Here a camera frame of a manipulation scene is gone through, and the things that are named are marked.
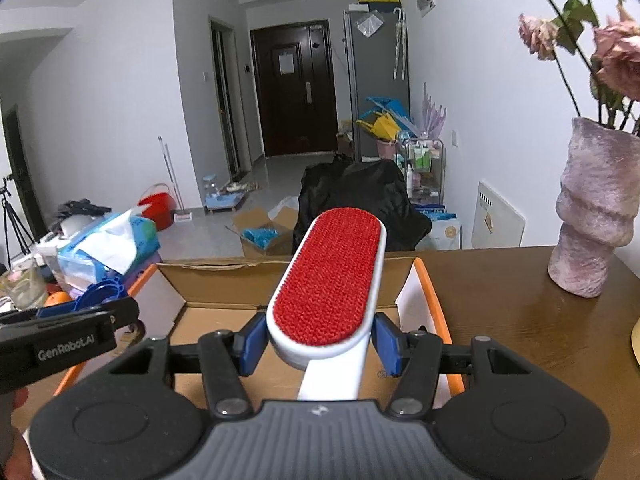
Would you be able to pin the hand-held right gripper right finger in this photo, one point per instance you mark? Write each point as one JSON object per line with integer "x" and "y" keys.
{"x": 386, "y": 345}

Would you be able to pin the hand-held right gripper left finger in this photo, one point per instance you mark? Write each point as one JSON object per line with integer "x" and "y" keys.
{"x": 256, "y": 345}

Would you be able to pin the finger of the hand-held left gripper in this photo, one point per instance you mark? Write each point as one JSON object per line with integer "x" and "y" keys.
{"x": 115, "y": 311}

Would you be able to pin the orange cardboard box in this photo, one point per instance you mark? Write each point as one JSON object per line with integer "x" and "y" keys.
{"x": 210, "y": 322}

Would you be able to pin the red and white lint brush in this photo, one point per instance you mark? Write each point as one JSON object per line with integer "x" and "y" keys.
{"x": 330, "y": 270}

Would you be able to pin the person's left hand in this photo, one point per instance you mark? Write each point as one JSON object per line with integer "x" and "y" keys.
{"x": 12, "y": 452}

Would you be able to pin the blue plastic bowl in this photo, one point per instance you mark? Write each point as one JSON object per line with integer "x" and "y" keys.
{"x": 102, "y": 294}

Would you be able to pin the blue tissue pack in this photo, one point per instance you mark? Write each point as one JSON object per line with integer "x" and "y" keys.
{"x": 115, "y": 240}

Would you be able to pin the clear crumpled plastic bag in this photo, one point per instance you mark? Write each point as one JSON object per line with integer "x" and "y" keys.
{"x": 22, "y": 285}

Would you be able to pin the blue gloves bundle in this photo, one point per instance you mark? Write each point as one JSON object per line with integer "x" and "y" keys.
{"x": 261, "y": 238}

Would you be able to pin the red bucket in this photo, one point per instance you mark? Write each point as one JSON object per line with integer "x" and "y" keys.
{"x": 159, "y": 205}

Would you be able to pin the brown cardboard box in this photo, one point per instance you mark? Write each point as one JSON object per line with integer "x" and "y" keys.
{"x": 250, "y": 220}

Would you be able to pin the white box with blue packets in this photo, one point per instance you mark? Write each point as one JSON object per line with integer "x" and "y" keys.
{"x": 446, "y": 230}

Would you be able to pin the black tripod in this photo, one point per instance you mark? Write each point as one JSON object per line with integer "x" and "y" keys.
{"x": 12, "y": 220}

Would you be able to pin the white mop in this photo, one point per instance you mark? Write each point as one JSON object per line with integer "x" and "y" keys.
{"x": 172, "y": 180}

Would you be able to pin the blue pet water feeder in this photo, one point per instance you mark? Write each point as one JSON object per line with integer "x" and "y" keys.
{"x": 220, "y": 200}

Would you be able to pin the black bag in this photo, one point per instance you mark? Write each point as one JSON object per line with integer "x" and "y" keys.
{"x": 370, "y": 190}

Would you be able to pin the white panel board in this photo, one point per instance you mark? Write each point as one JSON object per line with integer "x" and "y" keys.
{"x": 500, "y": 217}

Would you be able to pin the trolley cart with bottles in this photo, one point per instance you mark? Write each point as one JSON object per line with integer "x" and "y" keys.
{"x": 422, "y": 165}

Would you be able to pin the blue and yellow toy pile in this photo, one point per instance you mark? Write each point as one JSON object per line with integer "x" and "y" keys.
{"x": 387, "y": 120}

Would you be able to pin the purple fairy wings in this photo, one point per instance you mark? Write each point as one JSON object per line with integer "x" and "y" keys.
{"x": 434, "y": 115}

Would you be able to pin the dark brown entrance door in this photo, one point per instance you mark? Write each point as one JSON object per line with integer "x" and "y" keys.
{"x": 295, "y": 105}

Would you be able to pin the pink textured vase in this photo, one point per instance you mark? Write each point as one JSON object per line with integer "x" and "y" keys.
{"x": 592, "y": 210}

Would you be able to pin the cream thermos jug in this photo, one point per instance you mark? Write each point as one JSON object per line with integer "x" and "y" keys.
{"x": 635, "y": 342}

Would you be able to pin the grey refrigerator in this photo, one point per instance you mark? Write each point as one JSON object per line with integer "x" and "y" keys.
{"x": 375, "y": 70}

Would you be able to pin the white paper notice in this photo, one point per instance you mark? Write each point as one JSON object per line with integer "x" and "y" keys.
{"x": 286, "y": 64}

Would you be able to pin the clear hanging umbrellas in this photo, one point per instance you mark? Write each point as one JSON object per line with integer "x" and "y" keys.
{"x": 399, "y": 45}

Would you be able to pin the dried pink rose bouquet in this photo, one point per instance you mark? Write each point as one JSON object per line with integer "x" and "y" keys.
{"x": 617, "y": 57}

